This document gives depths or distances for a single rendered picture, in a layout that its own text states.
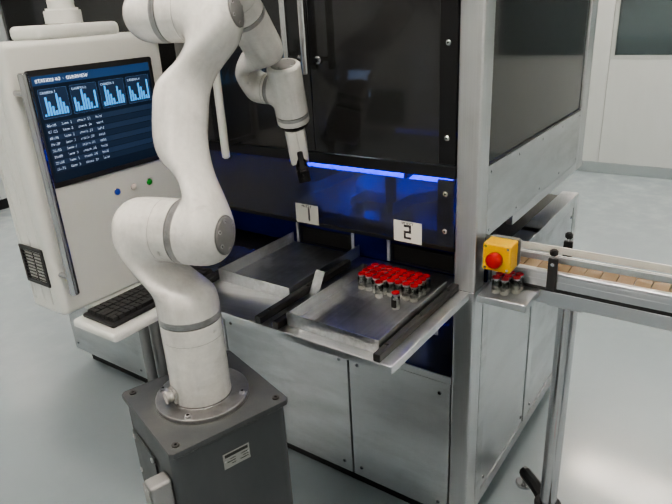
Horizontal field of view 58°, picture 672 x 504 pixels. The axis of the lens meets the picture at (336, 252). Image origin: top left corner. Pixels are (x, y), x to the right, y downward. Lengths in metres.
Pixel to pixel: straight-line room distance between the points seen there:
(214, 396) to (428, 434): 0.86
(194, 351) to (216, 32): 0.58
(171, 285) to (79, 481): 1.53
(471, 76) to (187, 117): 0.67
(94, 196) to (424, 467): 1.29
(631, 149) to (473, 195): 4.71
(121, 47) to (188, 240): 0.97
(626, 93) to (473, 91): 4.67
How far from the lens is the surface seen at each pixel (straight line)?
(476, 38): 1.45
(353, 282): 1.67
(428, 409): 1.87
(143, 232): 1.12
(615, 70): 6.09
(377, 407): 1.98
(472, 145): 1.48
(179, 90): 1.11
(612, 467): 2.51
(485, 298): 1.60
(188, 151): 1.10
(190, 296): 1.15
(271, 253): 1.90
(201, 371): 1.21
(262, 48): 1.39
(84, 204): 1.87
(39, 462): 2.75
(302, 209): 1.81
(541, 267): 1.67
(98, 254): 1.92
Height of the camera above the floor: 1.59
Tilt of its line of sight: 22 degrees down
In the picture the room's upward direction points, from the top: 3 degrees counter-clockwise
